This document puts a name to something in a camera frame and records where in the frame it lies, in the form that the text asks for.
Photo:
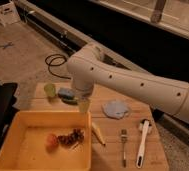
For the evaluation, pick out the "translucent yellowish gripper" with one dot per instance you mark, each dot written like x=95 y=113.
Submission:
x=83 y=105

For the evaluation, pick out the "dark grape bunch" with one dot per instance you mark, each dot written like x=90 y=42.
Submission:
x=76 y=136

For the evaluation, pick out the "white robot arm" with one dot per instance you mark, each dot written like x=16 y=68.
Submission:
x=167 y=95

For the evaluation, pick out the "green plastic cup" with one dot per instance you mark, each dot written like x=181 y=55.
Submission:
x=50 y=90

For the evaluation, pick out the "green cucumber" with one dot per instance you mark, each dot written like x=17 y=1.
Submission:
x=69 y=101

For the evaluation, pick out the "blue sponge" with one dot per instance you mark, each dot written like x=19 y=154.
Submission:
x=66 y=93

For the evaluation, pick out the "metal fork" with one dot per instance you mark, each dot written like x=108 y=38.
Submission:
x=123 y=141

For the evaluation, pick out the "red apple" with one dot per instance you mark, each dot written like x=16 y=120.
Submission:
x=51 y=141

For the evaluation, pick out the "wooden table board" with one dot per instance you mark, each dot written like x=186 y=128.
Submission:
x=109 y=157

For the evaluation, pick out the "yellow plastic bin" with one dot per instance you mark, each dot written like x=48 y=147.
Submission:
x=24 y=148

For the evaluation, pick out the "white cardboard box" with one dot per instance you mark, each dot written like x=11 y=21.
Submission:
x=8 y=14

